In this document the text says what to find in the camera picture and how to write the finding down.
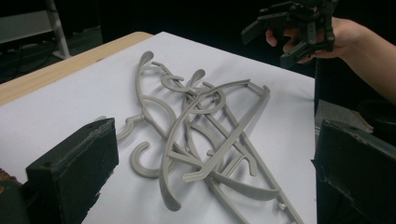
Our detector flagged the white desk frame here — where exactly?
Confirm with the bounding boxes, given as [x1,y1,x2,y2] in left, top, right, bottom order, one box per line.
[0,0,72,61]

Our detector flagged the brown wicker basket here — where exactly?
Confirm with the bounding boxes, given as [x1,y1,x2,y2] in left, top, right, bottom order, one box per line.
[0,167,18,188]

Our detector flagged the grey plastic clothes hanger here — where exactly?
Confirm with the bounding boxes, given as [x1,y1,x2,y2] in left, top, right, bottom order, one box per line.
[130,78,272,213]
[150,60,260,178]
[183,68,283,203]
[116,50,307,224]

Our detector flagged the white foam board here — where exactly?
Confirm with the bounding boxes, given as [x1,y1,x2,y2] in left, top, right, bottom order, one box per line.
[0,31,318,224]

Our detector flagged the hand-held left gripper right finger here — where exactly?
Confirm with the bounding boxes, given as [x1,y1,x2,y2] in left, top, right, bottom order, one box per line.
[311,119,396,224]

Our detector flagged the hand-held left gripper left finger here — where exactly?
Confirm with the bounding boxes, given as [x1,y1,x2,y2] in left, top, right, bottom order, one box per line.
[25,117,120,224]

